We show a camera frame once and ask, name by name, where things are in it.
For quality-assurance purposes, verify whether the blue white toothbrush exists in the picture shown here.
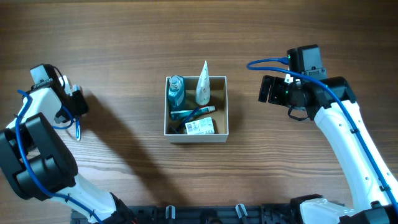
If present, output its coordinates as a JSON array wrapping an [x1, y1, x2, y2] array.
[[75, 119, 81, 141]]

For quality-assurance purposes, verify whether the white lotion tube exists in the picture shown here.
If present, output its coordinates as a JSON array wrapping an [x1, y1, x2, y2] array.
[[195, 61, 211, 106]]

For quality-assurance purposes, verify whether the green white small box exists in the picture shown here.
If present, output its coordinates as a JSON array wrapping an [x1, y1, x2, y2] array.
[[185, 117, 215, 135]]

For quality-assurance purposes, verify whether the blue pen-like stick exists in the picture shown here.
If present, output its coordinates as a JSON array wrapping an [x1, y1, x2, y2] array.
[[169, 107, 199, 134]]

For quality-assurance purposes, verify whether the blue mouthwash bottle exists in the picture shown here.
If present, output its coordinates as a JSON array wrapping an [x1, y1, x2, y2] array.
[[167, 75, 186, 111]]

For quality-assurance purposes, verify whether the red green toothpaste tube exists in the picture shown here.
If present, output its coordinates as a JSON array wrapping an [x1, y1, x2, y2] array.
[[170, 106, 216, 121]]

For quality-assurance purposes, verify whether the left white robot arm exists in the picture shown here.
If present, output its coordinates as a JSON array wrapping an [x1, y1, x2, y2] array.
[[1, 63, 136, 223]]

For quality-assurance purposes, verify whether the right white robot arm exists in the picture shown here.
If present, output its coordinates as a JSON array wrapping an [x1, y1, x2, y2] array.
[[247, 44, 397, 223]]

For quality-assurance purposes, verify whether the open beige cardboard box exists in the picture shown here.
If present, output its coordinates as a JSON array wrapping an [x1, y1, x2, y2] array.
[[164, 76, 229, 143]]

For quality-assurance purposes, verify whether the right blue cable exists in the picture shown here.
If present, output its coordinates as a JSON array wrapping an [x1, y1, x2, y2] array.
[[246, 55, 398, 215]]

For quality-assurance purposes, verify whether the blue cable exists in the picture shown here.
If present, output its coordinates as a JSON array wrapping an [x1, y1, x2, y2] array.
[[246, 55, 398, 215], [14, 89, 103, 224]]

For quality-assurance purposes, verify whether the left blue cable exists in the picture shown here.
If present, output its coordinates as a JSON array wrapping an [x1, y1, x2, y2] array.
[[14, 89, 103, 224]]

